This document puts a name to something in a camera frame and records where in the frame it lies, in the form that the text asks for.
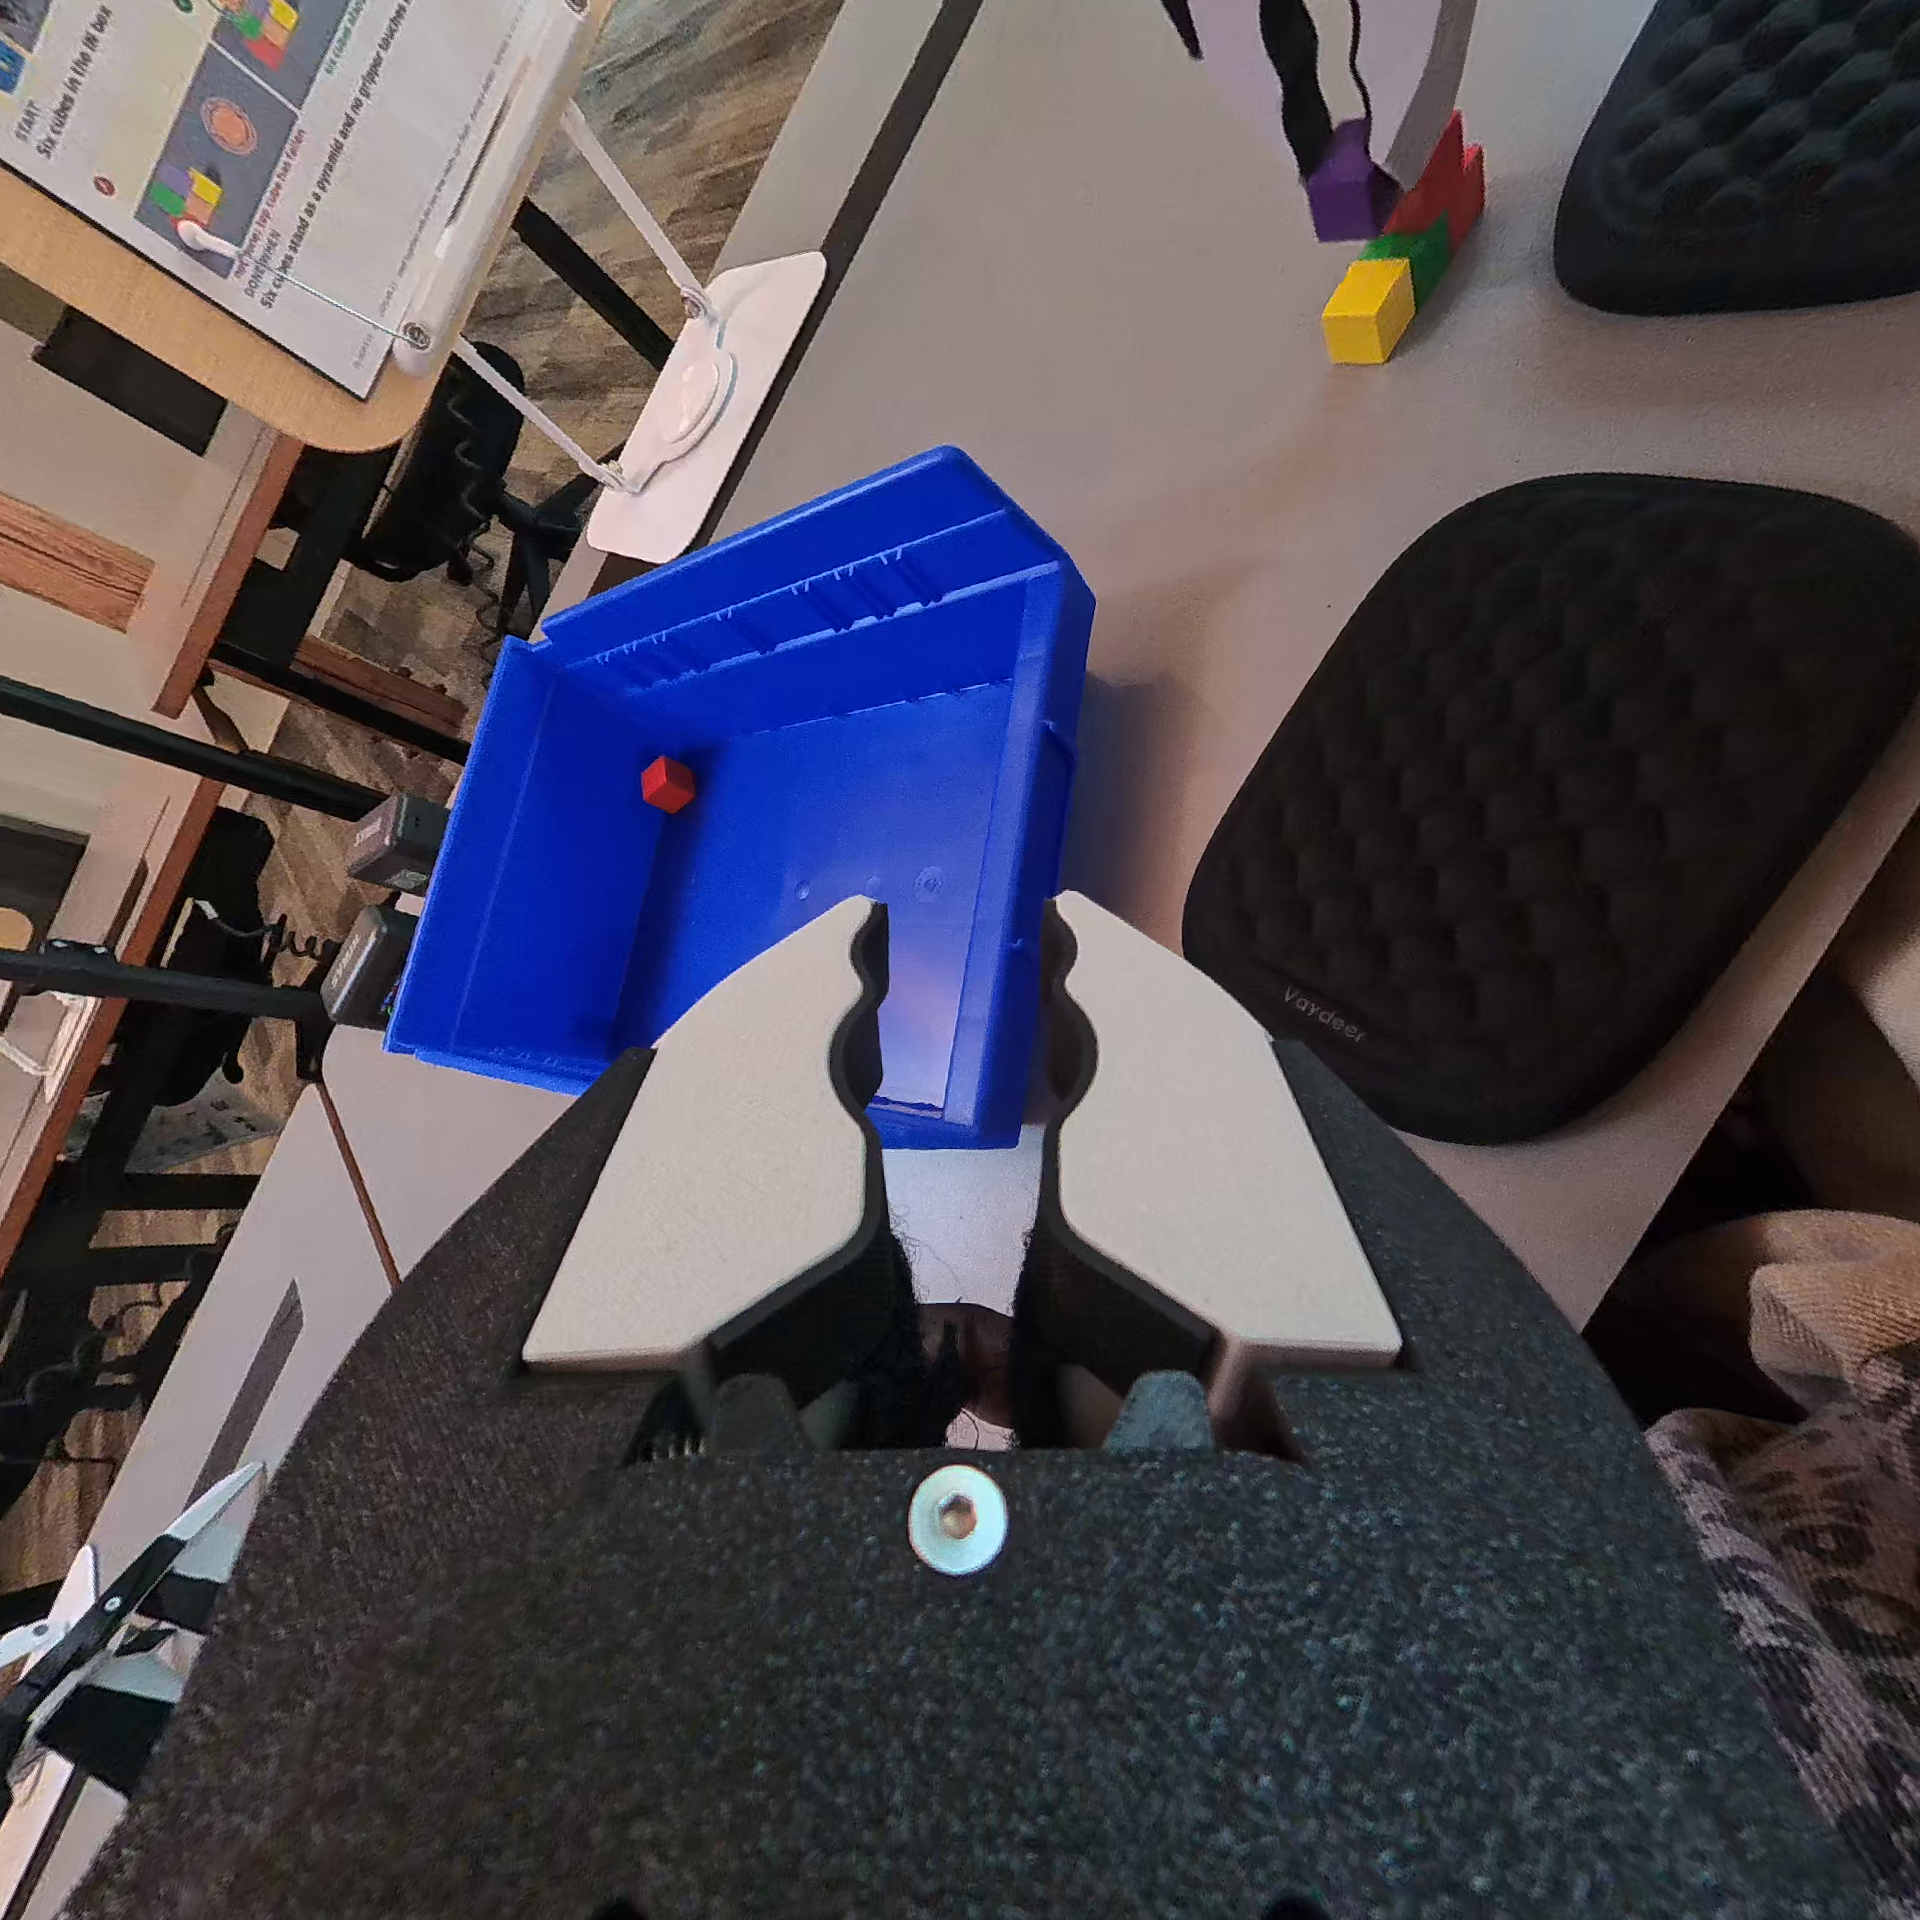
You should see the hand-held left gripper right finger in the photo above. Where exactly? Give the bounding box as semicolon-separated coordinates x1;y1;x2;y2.
1035;889;1407;1373

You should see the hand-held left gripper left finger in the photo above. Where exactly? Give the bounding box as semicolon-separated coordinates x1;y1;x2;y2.
524;896;895;1373

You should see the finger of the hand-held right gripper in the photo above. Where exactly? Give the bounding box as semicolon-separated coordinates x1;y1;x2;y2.
1162;0;1369;166
1357;0;1481;177

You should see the purple wooden cube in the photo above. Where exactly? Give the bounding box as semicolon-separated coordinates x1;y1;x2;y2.
1305;117;1407;246

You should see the blue plastic bin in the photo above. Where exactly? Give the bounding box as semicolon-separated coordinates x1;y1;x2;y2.
383;442;1098;1153

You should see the light office desk brown edge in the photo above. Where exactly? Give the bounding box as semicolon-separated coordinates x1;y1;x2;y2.
0;778;231;1267
0;321;471;751

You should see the green wooden cube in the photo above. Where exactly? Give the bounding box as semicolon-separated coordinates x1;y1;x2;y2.
1363;215;1457;303

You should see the yellow wooden cube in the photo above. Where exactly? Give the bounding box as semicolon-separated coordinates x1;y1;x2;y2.
1322;255;1421;367

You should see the black quilted pad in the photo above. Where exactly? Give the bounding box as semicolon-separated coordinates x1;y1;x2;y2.
1553;0;1920;317
1181;472;1920;1146

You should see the black tripod pole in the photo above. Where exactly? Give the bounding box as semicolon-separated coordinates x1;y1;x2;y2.
0;902;416;1033
0;671;456;889

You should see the white document stand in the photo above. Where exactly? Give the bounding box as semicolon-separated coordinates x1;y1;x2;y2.
383;89;832;566

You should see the person's leopard print clothing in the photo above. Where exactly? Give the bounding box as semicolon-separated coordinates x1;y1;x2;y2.
1641;1211;1920;1920

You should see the black office chair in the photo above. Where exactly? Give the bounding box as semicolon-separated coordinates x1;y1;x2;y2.
357;343;560;606

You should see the white black clamp device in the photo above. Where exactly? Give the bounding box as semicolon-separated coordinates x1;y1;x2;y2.
0;1463;271;1795

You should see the rounded wooden table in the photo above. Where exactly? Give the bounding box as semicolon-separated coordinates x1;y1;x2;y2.
0;158;441;455

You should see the printed instruction sheet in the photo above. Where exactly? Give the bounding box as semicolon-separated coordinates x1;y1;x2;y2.
0;0;602;403

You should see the brown cable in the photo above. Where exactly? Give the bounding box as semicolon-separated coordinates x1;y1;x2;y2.
319;1077;405;1286

